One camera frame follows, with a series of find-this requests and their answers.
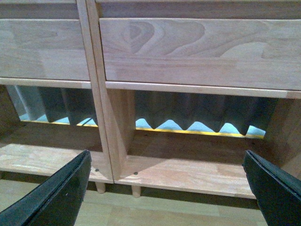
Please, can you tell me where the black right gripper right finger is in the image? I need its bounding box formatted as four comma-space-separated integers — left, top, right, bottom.
243, 150, 301, 226

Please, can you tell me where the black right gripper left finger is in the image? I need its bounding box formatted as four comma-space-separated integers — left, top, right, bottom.
0, 150, 91, 226

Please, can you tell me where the right wooden shelf cabinet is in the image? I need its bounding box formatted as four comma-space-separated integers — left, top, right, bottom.
85, 0, 301, 198

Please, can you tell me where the wooden shelf cabinet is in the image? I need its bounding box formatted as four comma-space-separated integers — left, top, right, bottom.
0, 0, 114, 194
85, 0, 301, 198

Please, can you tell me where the left wooden shelf cabinet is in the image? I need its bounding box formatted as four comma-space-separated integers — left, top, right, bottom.
0, 0, 114, 194

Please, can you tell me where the dark pleated curtain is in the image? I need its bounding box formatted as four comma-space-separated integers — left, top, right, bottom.
7, 85, 278, 135

